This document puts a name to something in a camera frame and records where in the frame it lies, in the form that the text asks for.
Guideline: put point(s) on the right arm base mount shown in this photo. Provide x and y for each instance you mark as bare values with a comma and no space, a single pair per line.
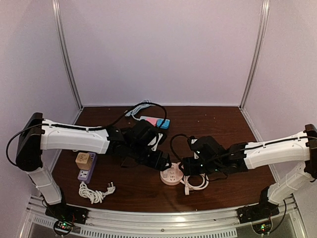
259,215

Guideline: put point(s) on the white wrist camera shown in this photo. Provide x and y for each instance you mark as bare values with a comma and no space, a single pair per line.
155,142
193,148

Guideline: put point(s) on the aluminium front rail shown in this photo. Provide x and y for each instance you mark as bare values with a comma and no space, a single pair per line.
100,223

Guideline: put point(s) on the beige cube socket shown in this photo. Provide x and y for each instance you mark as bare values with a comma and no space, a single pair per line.
83,161

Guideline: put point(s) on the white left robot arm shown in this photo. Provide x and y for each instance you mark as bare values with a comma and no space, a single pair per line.
42,134

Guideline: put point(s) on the round pink power socket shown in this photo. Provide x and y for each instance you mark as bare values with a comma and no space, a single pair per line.
172,176

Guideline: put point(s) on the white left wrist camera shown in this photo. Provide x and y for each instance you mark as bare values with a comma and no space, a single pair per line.
155,142

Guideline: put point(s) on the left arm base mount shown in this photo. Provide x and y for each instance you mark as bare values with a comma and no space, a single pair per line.
66,216

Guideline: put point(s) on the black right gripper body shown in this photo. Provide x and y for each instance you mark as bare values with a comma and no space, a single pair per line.
208,167

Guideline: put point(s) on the purple power strip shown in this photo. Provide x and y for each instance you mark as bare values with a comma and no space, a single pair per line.
85,173

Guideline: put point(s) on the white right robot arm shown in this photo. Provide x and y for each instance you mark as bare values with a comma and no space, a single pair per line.
300,147

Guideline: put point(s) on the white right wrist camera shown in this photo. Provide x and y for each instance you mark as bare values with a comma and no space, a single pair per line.
193,148

